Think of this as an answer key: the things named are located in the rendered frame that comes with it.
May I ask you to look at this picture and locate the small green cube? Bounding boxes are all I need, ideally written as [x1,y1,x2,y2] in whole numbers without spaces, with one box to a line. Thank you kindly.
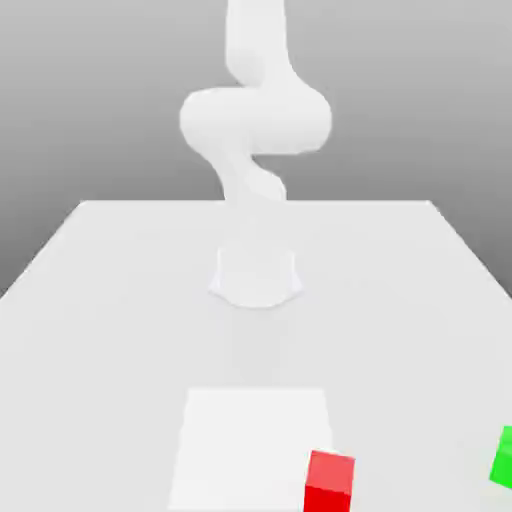
[488,425,512,490]

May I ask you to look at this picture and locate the small red cube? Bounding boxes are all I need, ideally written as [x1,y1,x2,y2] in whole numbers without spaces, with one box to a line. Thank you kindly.
[302,449,357,512]

